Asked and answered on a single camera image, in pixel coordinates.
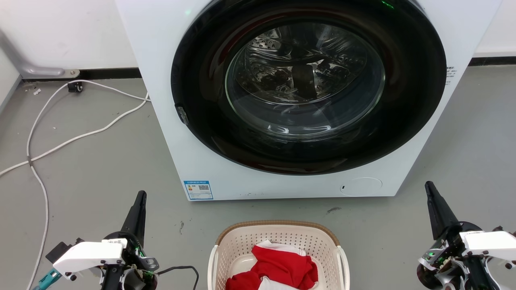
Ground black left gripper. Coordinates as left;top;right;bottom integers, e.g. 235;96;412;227
103;191;160;271

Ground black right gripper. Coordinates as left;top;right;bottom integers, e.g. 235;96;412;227
418;181;483;263

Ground cream plastic laundry basket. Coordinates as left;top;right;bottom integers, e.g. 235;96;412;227
208;220;350;290

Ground blue energy label sticker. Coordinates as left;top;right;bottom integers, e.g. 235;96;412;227
184;180;213;201

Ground round white filter cover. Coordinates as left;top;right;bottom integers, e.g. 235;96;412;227
340;177;383;197

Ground black round washer door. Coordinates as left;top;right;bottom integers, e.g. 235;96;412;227
171;0;447;176

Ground red and white garment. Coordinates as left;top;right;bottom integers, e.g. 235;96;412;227
225;240;319;290

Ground grey floor pipe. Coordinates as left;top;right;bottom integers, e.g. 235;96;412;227
0;30;80;79

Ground white front-load washing machine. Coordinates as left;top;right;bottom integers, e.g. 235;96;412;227
114;0;504;201

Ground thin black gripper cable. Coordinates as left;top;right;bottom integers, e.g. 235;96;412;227
155;265;200;290

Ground long white power cable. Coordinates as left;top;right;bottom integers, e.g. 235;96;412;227
0;95;150;177
25;79;150;290

